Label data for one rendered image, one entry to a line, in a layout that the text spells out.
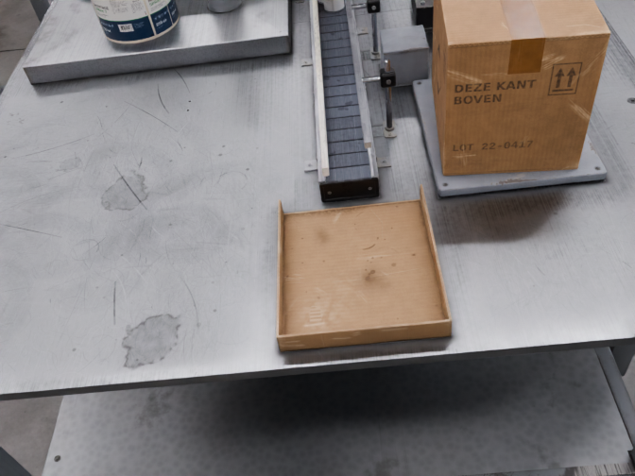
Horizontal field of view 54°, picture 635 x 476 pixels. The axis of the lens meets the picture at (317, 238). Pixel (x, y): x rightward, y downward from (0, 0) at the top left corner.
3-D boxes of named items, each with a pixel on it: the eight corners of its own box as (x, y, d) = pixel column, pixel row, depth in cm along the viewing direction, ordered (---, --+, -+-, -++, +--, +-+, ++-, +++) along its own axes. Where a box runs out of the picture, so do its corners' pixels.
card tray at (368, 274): (282, 214, 117) (278, 199, 114) (421, 200, 115) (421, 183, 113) (280, 352, 96) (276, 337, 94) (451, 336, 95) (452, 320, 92)
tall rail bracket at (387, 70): (361, 127, 132) (355, 59, 120) (396, 124, 132) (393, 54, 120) (362, 137, 130) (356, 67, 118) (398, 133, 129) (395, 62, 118)
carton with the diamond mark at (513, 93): (431, 84, 137) (434, -41, 117) (546, 76, 134) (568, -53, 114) (442, 177, 116) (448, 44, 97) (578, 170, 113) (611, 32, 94)
